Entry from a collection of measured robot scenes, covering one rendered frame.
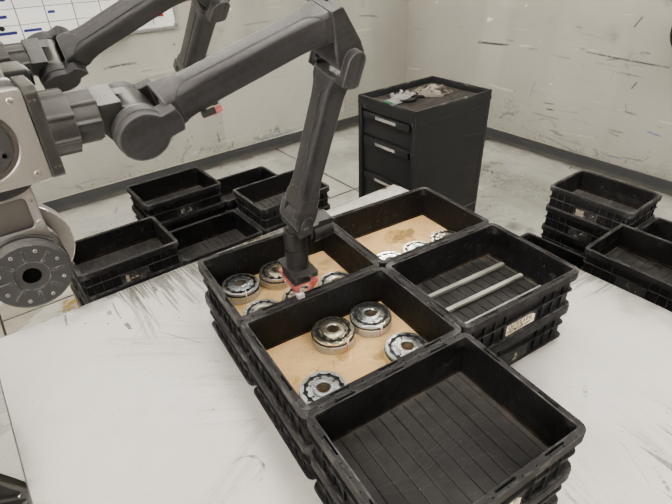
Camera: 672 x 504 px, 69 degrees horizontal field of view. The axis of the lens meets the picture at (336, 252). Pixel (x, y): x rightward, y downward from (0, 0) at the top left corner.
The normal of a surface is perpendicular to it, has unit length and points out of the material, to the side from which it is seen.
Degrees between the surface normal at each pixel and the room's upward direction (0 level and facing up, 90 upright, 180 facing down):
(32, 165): 90
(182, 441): 0
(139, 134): 106
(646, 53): 90
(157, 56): 90
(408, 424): 0
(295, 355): 0
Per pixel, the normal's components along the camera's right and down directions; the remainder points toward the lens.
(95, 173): 0.62, 0.41
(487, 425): -0.03, -0.84
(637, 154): -0.79, 0.36
